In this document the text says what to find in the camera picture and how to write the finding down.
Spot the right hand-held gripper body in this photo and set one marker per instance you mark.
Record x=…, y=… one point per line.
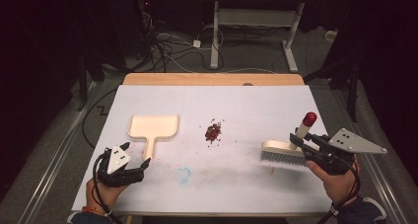
x=323, y=155

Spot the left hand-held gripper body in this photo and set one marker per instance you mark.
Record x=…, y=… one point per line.
x=126, y=177

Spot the cream plastic dustpan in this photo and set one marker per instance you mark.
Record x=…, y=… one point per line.
x=154, y=127

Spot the pile of beans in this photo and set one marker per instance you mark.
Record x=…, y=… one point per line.
x=213, y=133

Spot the person's left hand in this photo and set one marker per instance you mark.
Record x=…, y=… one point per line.
x=106, y=194

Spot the person's right hand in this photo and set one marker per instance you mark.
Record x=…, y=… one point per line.
x=338, y=184

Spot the black stand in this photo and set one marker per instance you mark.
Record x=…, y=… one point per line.
x=82, y=86
x=352, y=92

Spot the white power adapter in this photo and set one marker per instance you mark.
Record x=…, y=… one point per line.
x=196, y=43

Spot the aluminium rail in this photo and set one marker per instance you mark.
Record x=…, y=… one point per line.
x=55, y=151
x=378, y=178

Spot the white metal desk frame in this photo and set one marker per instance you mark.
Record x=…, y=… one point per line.
x=215, y=36

